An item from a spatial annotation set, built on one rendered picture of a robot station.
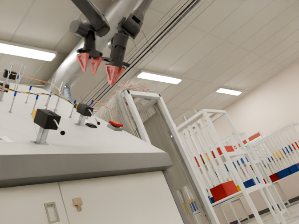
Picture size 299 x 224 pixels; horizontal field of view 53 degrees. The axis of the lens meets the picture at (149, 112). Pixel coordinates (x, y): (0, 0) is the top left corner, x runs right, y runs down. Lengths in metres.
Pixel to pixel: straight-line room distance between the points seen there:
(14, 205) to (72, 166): 0.19
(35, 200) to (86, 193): 0.18
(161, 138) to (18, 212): 1.48
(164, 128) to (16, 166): 1.48
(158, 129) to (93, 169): 1.26
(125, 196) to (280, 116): 8.34
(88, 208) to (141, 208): 0.24
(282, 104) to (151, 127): 7.27
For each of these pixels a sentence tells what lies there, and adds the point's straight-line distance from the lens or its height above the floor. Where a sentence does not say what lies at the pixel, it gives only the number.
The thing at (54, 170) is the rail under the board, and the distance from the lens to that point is 0.87.
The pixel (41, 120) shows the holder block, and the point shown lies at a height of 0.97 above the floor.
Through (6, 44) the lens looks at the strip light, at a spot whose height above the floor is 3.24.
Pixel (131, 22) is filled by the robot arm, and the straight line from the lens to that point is 1.24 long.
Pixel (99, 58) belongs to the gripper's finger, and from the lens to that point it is 1.37.
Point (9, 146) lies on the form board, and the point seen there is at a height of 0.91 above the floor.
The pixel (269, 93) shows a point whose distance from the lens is 9.38.
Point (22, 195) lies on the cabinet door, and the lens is 0.84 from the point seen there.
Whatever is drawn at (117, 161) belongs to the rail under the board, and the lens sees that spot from 1.06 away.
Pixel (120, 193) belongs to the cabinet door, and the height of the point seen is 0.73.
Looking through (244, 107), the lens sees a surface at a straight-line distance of 9.63.
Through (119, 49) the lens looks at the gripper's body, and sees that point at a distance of 1.21.
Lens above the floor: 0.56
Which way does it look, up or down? 22 degrees up
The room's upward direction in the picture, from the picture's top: 23 degrees counter-clockwise
